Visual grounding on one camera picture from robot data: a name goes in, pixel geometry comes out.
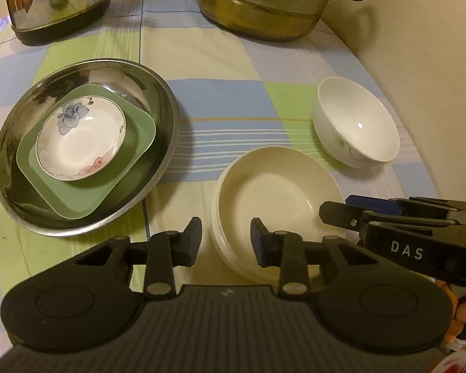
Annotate red white printed packet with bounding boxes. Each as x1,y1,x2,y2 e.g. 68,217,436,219
431,338,466,373

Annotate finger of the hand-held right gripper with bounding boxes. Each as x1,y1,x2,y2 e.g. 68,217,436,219
319,201,451,234
345,195,466,222

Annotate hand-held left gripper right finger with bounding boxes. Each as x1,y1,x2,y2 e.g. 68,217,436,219
250,218,377,300

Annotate white floral ceramic bowl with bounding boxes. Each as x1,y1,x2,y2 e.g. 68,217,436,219
313,76,400,169

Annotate large stainless steel basin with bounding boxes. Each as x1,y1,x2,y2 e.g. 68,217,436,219
0,58,179,237

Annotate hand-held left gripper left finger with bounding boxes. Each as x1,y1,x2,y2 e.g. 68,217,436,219
77,217,203,300

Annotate green rectangular plate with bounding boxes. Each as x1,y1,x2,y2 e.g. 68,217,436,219
16,83,157,220

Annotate stainless steel steamer pot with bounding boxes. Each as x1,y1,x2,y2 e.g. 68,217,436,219
195,0,370,43

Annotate small white floral dish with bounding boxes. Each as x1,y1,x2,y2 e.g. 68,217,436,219
36,99,127,181

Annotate stainless steel kettle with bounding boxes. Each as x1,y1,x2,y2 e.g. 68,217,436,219
4,0,112,46

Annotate pastel checked tablecloth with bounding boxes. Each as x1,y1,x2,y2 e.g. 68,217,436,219
0,0,439,354

